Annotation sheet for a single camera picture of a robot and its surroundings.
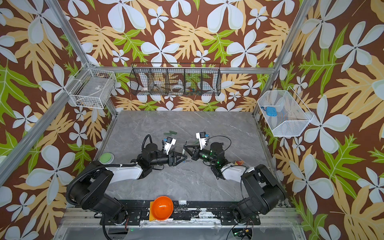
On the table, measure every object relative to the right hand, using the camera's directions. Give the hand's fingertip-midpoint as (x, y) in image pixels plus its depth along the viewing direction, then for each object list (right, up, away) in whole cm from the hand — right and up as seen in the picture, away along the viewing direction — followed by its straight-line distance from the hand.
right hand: (183, 149), depth 79 cm
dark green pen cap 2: (-14, +7, +30) cm, 34 cm away
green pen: (+1, +3, 0) cm, 4 cm away
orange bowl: (-11, -31, -3) cm, 33 cm away
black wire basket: (-6, +44, +17) cm, 47 cm away
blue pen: (+2, -6, -3) cm, 7 cm away
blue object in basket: (+51, +21, +7) cm, 55 cm away
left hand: (+1, -4, +1) cm, 4 cm away
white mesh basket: (+58, +19, +4) cm, 61 cm away
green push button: (-50, -8, +15) cm, 52 cm away
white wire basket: (-54, +35, +7) cm, 65 cm away
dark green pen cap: (-10, +8, +29) cm, 32 cm away
